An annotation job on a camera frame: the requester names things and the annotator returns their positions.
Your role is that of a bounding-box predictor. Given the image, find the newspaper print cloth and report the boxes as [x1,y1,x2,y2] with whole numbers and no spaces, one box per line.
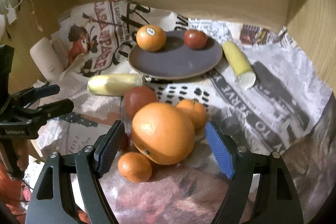
[37,30,335,223]

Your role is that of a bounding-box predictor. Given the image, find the small mandarin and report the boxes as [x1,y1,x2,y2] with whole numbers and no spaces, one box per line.
[177,99,207,129]
[117,152,152,183]

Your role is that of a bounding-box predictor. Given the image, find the large orange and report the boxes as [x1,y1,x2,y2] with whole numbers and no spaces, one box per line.
[131,102,195,165]

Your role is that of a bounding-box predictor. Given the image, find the dark round plate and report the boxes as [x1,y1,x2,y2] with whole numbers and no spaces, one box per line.
[128,31,223,80]

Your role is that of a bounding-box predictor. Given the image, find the orange with Dole sticker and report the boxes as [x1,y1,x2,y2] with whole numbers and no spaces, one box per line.
[136,25,166,52]

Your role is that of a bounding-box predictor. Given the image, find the small mandarin front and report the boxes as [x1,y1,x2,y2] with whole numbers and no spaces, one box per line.
[117,152,152,183]

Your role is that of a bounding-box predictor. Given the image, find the yellow banana piece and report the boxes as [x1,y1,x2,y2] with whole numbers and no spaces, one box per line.
[87,73,145,97]
[222,41,256,90]

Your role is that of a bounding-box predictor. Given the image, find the dark red grapes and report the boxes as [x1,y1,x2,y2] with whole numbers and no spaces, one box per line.
[120,134,130,151]

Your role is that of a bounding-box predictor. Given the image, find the printed canvas tote bag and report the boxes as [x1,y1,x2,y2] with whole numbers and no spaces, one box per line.
[59,0,189,77]

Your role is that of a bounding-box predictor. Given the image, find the red tomato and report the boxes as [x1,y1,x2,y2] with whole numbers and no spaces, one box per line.
[123,86,158,119]
[183,30,208,50]

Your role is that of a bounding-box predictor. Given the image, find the small mandarin back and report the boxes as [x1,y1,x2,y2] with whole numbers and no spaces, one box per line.
[177,99,207,129]

